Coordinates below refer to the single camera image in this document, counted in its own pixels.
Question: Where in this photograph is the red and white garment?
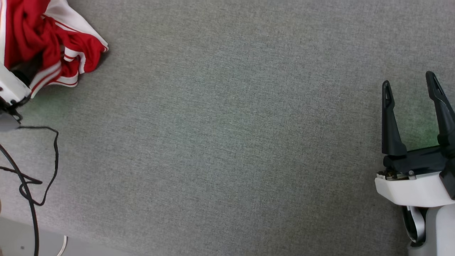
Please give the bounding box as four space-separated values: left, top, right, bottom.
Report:
0 0 109 99

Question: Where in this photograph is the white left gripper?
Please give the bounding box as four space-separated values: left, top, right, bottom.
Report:
0 60 42 109

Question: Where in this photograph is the thin white cord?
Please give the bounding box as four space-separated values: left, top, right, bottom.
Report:
56 235 68 256

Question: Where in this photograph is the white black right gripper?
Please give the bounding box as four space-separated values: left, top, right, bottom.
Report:
375 71 455 208

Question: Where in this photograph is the grey fabric sofa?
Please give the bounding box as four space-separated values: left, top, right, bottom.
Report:
0 0 455 256

